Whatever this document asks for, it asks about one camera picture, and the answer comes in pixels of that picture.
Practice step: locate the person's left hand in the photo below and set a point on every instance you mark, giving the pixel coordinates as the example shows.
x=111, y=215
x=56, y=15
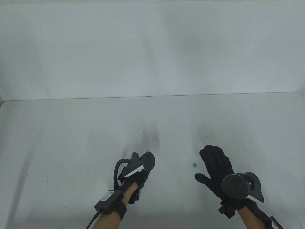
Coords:
x=138, y=179

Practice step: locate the person's right hand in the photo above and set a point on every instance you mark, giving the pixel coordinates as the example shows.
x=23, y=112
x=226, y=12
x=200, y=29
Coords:
x=216, y=163

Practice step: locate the person's right forearm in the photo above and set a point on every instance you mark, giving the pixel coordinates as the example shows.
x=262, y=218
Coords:
x=249, y=219

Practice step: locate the person's left forearm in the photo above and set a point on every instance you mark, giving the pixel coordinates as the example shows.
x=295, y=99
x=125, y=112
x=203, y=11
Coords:
x=131, y=193

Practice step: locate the black box with label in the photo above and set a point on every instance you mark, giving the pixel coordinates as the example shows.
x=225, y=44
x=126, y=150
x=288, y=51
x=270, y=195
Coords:
x=275, y=224
x=108, y=200

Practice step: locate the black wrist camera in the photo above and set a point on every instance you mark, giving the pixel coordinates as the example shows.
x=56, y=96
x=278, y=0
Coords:
x=227, y=210
x=135, y=196

